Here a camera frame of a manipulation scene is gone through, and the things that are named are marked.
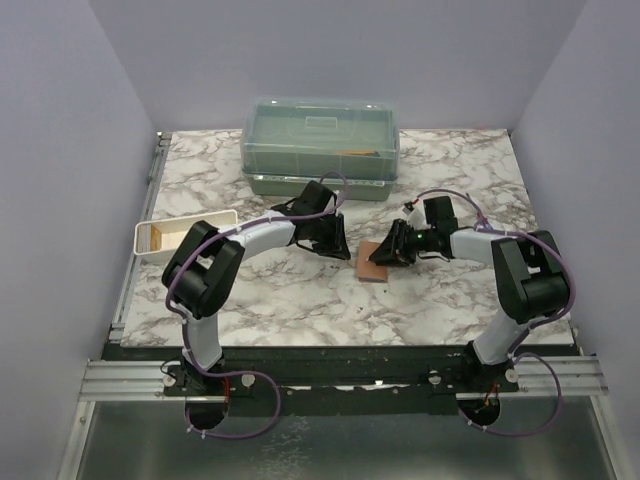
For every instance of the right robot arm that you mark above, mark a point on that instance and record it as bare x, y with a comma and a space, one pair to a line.
534, 285

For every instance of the white rectangular tray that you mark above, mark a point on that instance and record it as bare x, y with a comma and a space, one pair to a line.
174, 231

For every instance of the green clear-lid storage box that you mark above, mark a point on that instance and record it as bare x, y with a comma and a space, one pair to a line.
287, 142

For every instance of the stack of cards in tray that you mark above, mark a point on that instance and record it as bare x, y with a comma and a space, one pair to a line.
149, 239

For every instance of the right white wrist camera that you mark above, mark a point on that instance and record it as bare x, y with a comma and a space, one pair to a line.
414, 215

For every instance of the brown leather card holder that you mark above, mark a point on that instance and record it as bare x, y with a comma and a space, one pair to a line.
366, 270

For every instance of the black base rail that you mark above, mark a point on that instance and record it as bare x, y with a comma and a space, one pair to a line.
337, 380

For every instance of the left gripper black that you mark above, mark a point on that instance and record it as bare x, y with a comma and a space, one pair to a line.
337, 246

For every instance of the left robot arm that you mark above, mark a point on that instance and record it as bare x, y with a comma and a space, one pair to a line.
201, 273

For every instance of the red blue screwdriver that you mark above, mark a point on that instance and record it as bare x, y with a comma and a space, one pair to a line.
483, 224

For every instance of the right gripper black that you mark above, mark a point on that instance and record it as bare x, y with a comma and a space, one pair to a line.
393, 250

